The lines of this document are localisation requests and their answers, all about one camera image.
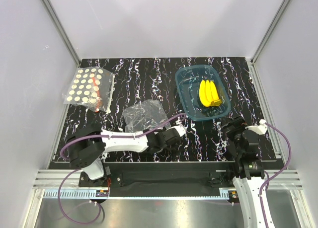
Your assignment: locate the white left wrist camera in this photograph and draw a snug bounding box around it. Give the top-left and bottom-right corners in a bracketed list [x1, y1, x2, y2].
[168, 125, 186, 138]

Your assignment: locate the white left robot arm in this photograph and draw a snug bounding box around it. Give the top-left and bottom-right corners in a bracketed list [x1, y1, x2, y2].
[61, 124, 186, 186]

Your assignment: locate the clear bag with round stickers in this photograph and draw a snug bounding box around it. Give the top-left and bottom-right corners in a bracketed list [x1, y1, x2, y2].
[63, 67, 115, 114]

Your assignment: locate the aluminium frame post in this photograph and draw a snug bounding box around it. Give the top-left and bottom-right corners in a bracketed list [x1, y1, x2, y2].
[40, 0, 81, 66]
[250, 0, 292, 64]

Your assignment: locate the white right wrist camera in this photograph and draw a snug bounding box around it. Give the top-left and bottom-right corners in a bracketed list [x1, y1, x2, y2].
[246, 119, 268, 135]

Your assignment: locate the teal transparent plastic container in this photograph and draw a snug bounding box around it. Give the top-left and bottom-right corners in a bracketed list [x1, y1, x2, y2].
[175, 65, 231, 121]

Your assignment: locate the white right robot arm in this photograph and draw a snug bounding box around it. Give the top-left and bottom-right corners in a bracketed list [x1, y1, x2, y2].
[221, 117, 275, 228]

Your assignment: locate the clear zip bag orange zipper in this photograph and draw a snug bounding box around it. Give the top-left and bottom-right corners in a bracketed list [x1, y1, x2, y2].
[122, 99, 168, 133]

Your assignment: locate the right aluminium frame post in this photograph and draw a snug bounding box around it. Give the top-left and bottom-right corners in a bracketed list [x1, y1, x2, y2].
[250, 0, 292, 64]

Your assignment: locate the aluminium frame rail front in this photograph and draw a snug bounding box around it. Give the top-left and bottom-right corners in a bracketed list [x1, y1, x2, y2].
[32, 170, 304, 200]

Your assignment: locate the left aluminium frame post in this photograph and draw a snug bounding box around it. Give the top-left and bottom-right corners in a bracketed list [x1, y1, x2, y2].
[40, 0, 81, 66]

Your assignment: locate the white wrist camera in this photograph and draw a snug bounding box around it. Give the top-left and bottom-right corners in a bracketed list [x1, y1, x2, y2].
[246, 119, 268, 135]
[168, 125, 186, 138]

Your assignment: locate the yellow toy banana bunch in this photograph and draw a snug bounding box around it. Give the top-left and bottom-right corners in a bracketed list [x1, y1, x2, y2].
[199, 80, 222, 107]

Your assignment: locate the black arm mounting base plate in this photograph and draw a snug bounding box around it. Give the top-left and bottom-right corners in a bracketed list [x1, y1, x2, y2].
[48, 159, 284, 197]

